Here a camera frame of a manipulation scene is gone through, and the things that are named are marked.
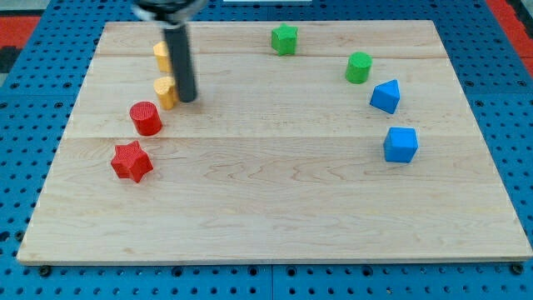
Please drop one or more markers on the red star block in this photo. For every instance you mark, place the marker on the red star block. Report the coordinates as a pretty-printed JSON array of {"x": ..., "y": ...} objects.
[{"x": 130, "y": 161}]

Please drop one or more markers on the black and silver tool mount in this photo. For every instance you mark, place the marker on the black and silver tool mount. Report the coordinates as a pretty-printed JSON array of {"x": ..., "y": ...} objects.
[{"x": 167, "y": 11}]

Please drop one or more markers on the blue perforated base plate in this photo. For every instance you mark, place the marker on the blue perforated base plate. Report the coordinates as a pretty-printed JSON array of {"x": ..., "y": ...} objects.
[{"x": 39, "y": 93}]

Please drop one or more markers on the light wooden board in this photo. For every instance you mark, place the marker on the light wooden board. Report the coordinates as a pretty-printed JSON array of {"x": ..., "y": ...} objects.
[{"x": 279, "y": 160}]

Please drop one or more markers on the red cylinder block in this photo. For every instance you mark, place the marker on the red cylinder block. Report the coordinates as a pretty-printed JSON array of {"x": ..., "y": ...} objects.
[{"x": 145, "y": 118}]

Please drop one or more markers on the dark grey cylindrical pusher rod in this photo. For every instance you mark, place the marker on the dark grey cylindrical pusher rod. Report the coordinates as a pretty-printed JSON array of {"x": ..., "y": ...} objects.
[{"x": 181, "y": 60}]

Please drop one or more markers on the green cylinder block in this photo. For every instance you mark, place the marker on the green cylinder block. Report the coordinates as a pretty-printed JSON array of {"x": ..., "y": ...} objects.
[{"x": 358, "y": 67}]

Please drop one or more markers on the green star block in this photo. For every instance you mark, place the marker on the green star block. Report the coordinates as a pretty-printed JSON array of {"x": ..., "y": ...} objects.
[{"x": 284, "y": 39}]

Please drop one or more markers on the yellow block at back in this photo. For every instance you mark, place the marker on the yellow block at back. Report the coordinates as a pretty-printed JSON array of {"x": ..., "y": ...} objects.
[{"x": 161, "y": 54}]

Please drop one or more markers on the yellow heart block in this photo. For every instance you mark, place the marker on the yellow heart block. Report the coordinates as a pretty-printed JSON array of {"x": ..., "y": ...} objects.
[{"x": 166, "y": 91}]

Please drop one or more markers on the blue cube block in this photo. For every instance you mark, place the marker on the blue cube block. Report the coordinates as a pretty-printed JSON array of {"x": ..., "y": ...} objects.
[{"x": 400, "y": 145}]

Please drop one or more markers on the blue pentagon block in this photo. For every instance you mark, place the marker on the blue pentagon block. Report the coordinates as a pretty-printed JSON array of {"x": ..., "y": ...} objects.
[{"x": 386, "y": 96}]

